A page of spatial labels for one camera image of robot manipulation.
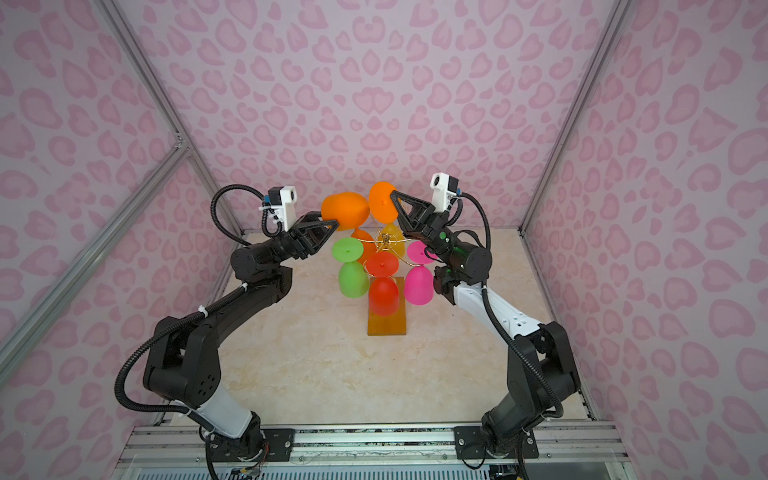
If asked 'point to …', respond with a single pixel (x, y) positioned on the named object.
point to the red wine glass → (384, 292)
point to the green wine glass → (353, 277)
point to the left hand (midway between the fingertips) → (341, 225)
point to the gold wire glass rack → (387, 241)
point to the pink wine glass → (419, 282)
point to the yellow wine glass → (394, 231)
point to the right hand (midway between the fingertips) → (392, 205)
